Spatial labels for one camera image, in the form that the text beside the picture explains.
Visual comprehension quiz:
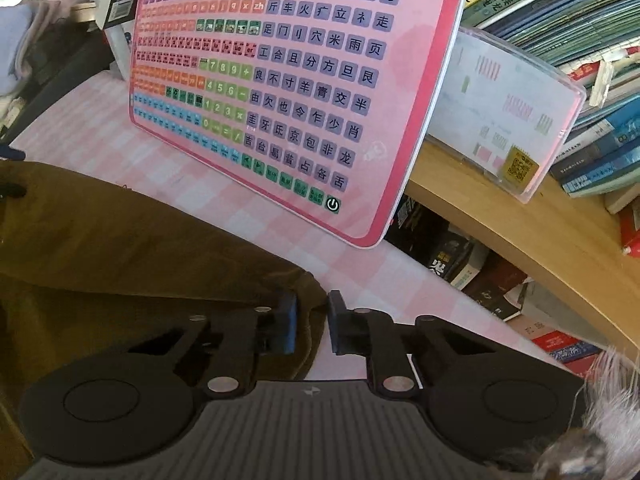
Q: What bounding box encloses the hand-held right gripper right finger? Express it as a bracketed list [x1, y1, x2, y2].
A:
[327, 290, 496, 398]

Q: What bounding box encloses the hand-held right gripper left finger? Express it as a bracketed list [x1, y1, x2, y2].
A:
[125, 292, 301, 401]

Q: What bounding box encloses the olive brown garment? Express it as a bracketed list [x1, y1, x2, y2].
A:
[0, 160, 328, 466]

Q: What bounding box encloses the black flat box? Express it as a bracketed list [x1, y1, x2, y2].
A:
[0, 20, 114, 144]

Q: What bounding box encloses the lavender folded cloth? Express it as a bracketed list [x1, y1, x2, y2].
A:
[0, 2, 45, 97]

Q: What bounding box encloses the pink checked cartoon desk mat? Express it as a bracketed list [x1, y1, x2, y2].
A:
[10, 70, 576, 382]

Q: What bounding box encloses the pink folded cloth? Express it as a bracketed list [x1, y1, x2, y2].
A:
[17, 0, 77, 79]

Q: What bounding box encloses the row of dark books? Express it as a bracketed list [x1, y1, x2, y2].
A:
[385, 197, 602, 377]

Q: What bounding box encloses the pink learning tablet toy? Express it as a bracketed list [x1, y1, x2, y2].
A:
[129, 0, 474, 250]

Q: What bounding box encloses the clear plastic case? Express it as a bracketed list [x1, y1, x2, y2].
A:
[425, 25, 587, 205]

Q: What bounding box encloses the fuzzy white sleeve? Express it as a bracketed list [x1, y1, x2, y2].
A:
[520, 345, 640, 480]

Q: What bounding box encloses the stack of teal books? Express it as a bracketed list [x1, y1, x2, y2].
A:
[460, 0, 640, 213]

